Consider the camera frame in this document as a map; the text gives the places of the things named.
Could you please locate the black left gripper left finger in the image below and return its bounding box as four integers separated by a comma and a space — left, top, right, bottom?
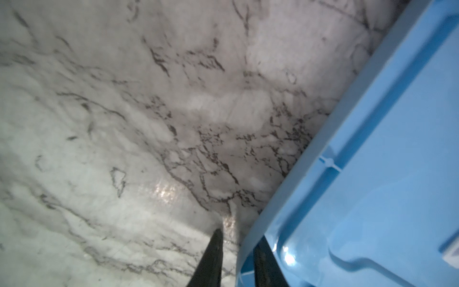
187, 229, 224, 287

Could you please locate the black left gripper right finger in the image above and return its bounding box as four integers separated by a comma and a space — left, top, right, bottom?
253, 237, 289, 287

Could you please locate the blue plastic box lid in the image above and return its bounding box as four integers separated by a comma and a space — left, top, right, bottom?
235, 1, 459, 287

